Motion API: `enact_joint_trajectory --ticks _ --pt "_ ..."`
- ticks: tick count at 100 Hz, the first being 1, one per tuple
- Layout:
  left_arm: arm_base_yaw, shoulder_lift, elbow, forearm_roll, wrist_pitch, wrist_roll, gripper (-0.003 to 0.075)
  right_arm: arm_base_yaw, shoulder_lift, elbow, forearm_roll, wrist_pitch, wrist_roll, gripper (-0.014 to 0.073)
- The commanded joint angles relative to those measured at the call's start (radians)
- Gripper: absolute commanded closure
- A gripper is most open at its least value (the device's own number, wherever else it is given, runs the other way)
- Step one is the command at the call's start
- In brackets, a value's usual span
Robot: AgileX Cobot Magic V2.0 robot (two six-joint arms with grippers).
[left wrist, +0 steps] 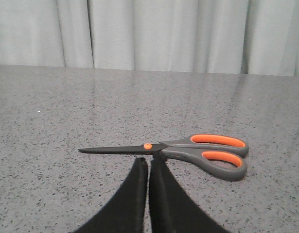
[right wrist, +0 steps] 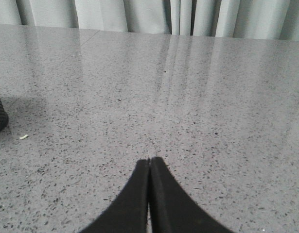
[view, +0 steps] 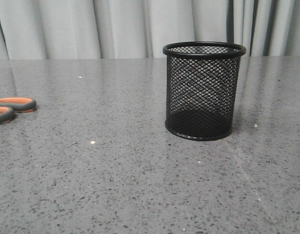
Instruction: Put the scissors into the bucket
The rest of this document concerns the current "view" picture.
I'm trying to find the grey orange handled scissors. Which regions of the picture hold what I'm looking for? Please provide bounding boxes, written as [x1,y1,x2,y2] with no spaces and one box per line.
[0,97,37,124]

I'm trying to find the black mesh pen bucket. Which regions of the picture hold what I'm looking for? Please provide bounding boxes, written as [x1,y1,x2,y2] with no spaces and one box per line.
[163,41,246,141]

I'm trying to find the white pleated curtain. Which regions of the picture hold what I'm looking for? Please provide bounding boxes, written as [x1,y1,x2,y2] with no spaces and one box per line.
[0,0,300,59]

